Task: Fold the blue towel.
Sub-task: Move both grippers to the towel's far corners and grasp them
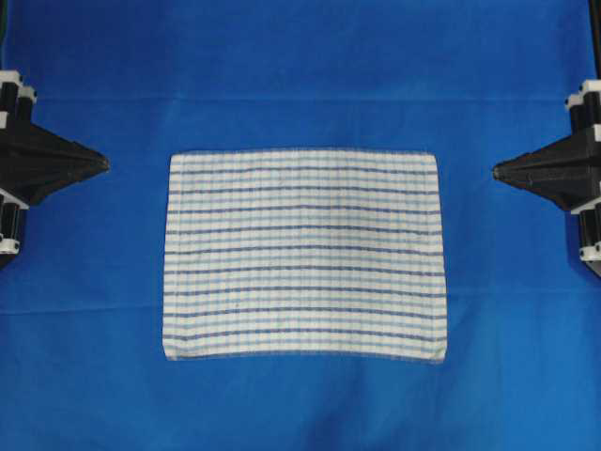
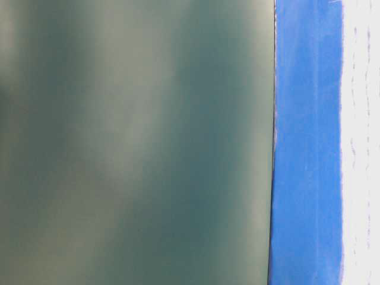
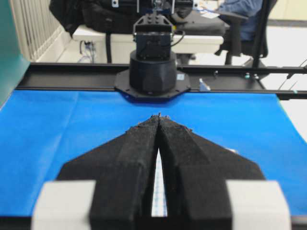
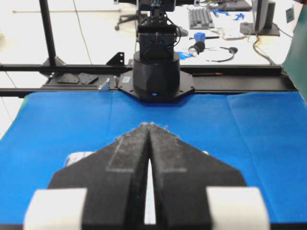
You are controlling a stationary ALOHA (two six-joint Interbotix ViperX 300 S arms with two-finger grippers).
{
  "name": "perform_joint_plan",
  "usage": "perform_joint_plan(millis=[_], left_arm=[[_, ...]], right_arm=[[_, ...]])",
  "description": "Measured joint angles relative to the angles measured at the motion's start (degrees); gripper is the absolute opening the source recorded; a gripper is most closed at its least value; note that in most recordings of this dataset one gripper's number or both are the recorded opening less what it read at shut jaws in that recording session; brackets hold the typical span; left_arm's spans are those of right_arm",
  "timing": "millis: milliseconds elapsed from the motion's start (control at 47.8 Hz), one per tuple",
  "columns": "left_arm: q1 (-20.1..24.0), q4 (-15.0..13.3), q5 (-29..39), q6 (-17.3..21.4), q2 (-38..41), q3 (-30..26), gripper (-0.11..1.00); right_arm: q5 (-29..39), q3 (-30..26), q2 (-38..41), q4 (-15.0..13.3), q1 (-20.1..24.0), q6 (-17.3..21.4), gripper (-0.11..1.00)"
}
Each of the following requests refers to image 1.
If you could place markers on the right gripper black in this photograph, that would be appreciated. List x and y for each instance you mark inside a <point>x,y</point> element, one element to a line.
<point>574,189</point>

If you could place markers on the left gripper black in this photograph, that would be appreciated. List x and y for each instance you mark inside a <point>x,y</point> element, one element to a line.
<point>20,137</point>

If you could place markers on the blue striped white towel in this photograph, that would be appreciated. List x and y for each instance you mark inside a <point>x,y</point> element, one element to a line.
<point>310,250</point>

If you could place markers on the blue table cloth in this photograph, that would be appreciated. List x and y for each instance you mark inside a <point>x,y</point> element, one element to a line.
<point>473,82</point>

